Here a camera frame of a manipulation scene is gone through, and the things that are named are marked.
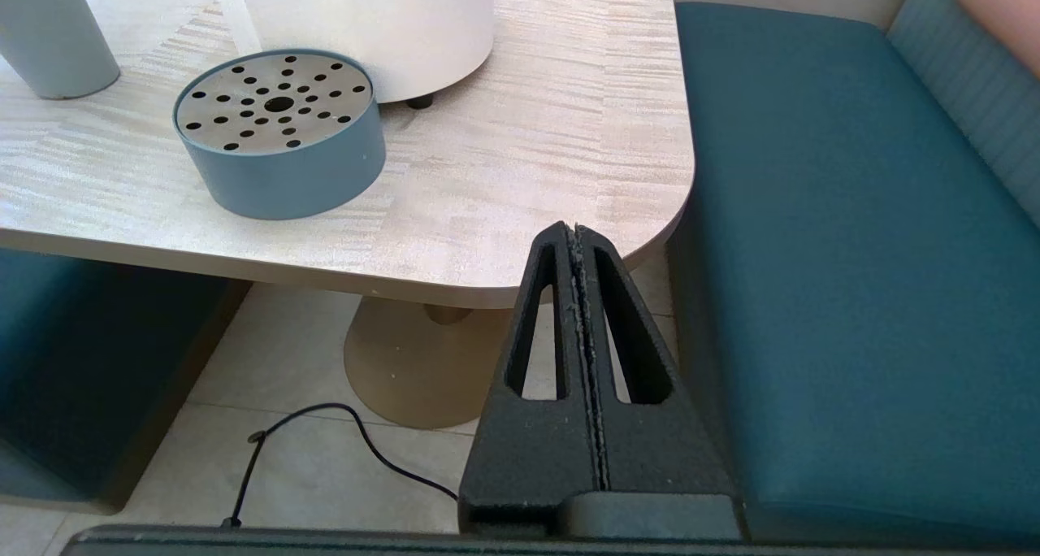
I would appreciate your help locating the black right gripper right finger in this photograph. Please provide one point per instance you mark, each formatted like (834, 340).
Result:
(666, 450)

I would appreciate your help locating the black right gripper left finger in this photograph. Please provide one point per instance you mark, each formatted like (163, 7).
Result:
(520, 450)

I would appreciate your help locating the grey plastic cup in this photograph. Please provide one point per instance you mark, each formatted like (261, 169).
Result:
(49, 36)

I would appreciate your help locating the teal upholstered bench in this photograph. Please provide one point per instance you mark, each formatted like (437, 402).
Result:
(81, 361)
(853, 255)

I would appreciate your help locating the round grey drip tray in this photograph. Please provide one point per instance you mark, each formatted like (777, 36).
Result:
(284, 174)

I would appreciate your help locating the large white tea dispenser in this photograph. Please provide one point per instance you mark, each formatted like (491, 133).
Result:
(366, 28)

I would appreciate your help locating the pink bolster cushion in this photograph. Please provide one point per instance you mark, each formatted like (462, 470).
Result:
(1007, 11)

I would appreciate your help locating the beige table pedestal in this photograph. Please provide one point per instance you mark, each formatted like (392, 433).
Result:
(414, 369)

